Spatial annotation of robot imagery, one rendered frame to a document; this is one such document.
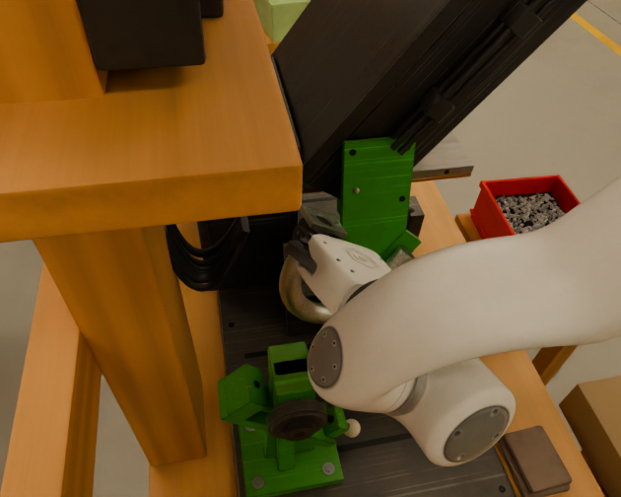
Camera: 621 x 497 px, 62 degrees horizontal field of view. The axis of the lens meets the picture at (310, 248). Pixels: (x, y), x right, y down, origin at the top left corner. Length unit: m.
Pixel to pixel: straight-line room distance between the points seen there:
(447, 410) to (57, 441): 0.34
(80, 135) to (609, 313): 0.35
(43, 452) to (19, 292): 1.92
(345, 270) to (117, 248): 0.21
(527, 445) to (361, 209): 0.46
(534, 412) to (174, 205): 0.81
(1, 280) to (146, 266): 2.02
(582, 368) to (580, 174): 1.25
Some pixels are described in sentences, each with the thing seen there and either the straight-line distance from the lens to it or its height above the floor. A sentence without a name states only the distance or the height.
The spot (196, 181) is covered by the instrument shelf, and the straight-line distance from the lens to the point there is 0.31.
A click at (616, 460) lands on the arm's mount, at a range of 1.01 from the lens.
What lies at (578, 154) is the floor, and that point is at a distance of 3.32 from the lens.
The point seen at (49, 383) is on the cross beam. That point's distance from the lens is 0.57.
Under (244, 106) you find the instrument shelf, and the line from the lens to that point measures 0.36.
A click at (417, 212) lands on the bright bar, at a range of 1.09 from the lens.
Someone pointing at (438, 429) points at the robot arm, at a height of 1.37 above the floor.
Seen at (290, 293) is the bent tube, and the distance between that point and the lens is 0.68.
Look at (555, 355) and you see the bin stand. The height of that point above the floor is 0.57.
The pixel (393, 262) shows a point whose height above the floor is 1.08.
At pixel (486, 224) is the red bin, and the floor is 0.85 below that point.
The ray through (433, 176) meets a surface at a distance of 1.01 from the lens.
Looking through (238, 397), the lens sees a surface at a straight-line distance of 0.67.
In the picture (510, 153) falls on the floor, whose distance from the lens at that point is 3.14.
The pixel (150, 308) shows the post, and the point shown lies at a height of 1.30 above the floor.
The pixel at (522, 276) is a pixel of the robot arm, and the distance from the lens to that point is 0.36.
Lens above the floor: 1.74
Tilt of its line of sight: 48 degrees down
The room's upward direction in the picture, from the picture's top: 4 degrees clockwise
